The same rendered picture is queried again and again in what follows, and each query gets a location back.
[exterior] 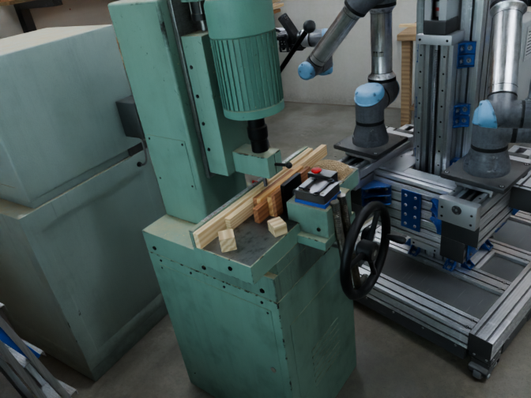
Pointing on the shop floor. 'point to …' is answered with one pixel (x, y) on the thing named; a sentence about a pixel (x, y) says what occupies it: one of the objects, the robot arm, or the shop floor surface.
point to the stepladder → (13, 346)
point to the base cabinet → (261, 332)
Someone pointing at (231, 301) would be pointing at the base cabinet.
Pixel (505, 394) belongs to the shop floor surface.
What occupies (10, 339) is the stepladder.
